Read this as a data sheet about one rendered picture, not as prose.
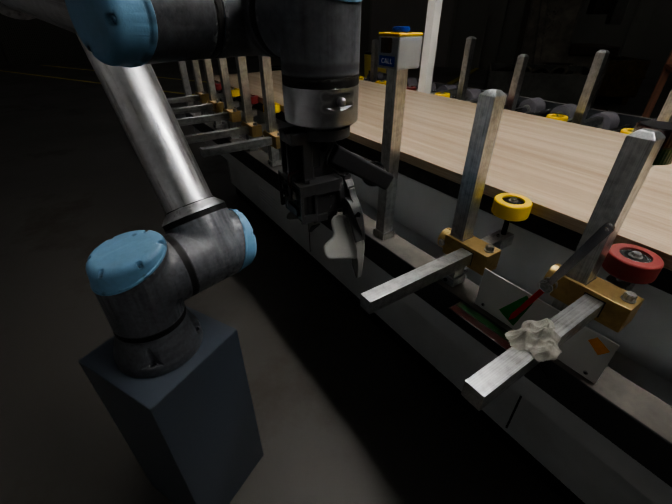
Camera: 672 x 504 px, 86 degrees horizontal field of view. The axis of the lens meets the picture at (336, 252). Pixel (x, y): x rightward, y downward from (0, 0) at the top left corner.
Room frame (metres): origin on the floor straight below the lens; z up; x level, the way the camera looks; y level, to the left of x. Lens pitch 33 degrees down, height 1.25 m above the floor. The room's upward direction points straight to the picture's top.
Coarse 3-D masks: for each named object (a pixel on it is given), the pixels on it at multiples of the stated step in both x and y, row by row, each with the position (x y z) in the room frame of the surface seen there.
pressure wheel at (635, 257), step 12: (612, 252) 0.52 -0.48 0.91; (624, 252) 0.52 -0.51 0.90; (636, 252) 0.51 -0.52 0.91; (648, 252) 0.52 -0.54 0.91; (612, 264) 0.50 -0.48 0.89; (624, 264) 0.49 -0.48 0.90; (636, 264) 0.48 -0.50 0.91; (648, 264) 0.48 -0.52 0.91; (660, 264) 0.48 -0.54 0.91; (624, 276) 0.48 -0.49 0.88; (636, 276) 0.48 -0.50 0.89; (648, 276) 0.47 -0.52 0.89
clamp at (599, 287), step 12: (564, 276) 0.50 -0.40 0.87; (564, 288) 0.49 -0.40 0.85; (576, 288) 0.48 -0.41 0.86; (588, 288) 0.47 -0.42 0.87; (600, 288) 0.47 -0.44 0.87; (612, 288) 0.47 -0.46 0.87; (564, 300) 0.48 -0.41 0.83; (600, 300) 0.45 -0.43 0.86; (612, 300) 0.43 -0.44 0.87; (636, 300) 0.43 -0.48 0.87; (600, 312) 0.44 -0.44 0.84; (612, 312) 0.43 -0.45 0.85; (624, 312) 0.42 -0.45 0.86; (636, 312) 0.44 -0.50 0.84; (612, 324) 0.42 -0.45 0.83; (624, 324) 0.42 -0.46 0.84
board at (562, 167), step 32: (384, 96) 2.00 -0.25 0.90; (416, 96) 2.00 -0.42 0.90; (352, 128) 1.36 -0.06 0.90; (416, 128) 1.36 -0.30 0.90; (448, 128) 1.36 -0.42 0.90; (512, 128) 1.36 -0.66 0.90; (544, 128) 1.36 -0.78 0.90; (576, 128) 1.36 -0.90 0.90; (416, 160) 1.04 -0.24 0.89; (448, 160) 1.01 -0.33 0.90; (512, 160) 1.01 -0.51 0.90; (544, 160) 1.01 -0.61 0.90; (576, 160) 1.01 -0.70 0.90; (608, 160) 1.01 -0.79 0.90; (512, 192) 0.79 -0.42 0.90; (544, 192) 0.79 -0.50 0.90; (576, 192) 0.79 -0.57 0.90; (640, 192) 0.79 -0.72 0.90; (576, 224) 0.65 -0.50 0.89; (640, 224) 0.63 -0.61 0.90
